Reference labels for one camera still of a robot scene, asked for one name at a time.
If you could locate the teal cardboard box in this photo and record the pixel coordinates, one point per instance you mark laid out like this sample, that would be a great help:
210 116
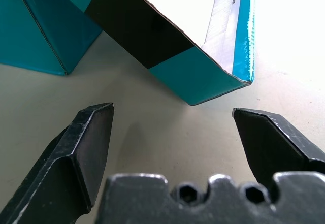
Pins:
175 56

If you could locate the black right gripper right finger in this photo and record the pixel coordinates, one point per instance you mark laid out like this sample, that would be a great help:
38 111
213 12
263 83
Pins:
271 145

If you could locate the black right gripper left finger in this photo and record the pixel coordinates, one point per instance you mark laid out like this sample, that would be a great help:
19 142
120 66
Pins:
63 168

